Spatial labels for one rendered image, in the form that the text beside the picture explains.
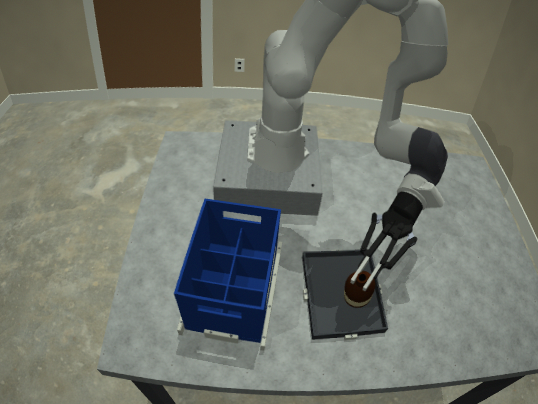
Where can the brown glass bottle with cream label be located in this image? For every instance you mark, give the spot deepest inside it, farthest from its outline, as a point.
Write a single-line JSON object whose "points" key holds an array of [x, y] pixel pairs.
{"points": [[354, 294]]}

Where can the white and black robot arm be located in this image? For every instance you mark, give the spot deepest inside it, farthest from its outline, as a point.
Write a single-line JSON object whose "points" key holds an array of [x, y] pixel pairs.
{"points": [[291, 63]]}

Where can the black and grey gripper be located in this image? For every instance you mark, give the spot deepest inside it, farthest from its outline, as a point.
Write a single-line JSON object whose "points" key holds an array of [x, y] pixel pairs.
{"points": [[397, 223]]}

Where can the dark blue divided crate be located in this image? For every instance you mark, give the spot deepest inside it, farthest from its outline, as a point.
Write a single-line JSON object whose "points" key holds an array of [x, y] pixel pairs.
{"points": [[241, 312]]}

